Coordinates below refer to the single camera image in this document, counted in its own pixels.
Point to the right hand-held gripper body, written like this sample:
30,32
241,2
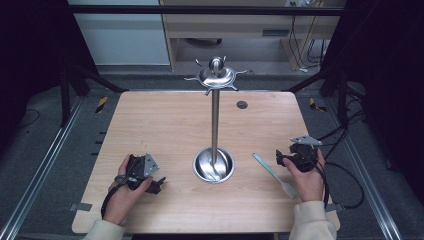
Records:
305,156

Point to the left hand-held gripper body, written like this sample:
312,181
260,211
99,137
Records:
143,166

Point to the pale green slotted spatula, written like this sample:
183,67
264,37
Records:
270,170

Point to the steel utensil rack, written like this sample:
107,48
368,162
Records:
215,126

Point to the person's right hand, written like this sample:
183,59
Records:
310,186

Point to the person's left hand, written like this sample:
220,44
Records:
120,200

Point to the round grey table grommet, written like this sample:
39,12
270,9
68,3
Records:
242,104

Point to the grey tape strip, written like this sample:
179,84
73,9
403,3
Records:
81,207

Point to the white cabinet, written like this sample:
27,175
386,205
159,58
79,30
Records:
123,40

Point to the light wooden desk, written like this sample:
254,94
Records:
230,28

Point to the aluminium floor rail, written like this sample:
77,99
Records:
40,170
363,170

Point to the black metal frame stand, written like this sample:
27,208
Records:
341,96
66,96

